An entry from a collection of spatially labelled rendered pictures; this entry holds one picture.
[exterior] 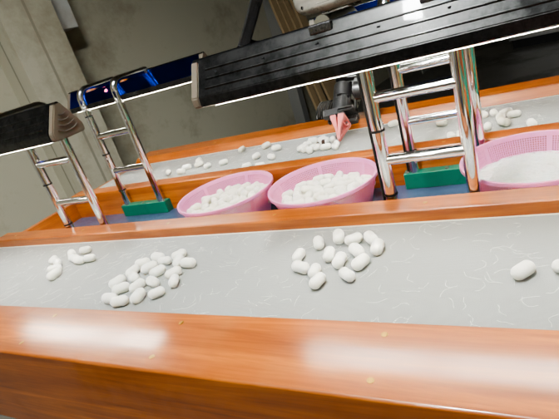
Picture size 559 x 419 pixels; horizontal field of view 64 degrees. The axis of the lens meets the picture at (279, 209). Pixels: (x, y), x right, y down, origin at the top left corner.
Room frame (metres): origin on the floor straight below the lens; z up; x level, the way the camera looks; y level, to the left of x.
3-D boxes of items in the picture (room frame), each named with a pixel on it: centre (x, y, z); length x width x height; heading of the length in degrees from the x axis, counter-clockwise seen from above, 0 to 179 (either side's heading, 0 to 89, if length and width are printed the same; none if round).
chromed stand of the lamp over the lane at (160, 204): (1.54, 0.39, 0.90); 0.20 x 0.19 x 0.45; 59
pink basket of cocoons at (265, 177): (1.15, 0.12, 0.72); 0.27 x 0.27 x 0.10
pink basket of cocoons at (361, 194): (1.00, -0.12, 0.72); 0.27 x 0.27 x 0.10
